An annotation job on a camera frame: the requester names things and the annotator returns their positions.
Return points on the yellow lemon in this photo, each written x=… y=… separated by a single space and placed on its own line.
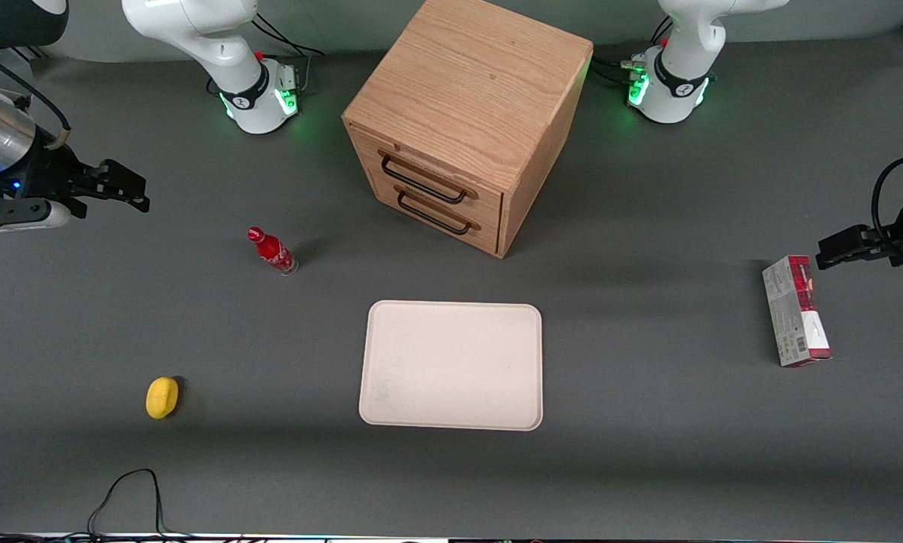
x=161 y=397

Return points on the beige rectangular tray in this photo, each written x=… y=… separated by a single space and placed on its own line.
x=451 y=366

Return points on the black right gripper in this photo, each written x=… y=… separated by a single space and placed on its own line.
x=46 y=172

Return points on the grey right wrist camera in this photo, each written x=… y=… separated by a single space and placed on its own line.
x=13 y=215

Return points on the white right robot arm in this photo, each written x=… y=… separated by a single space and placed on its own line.
x=195 y=30

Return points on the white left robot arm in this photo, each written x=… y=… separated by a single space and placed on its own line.
x=677 y=83

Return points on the red and white carton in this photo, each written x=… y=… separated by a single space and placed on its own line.
x=794 y=313

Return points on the red cola bottle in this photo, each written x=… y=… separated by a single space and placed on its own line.
x=274 y=253

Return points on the wooden drawer cabinet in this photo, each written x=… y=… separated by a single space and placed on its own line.
x=481 y=75

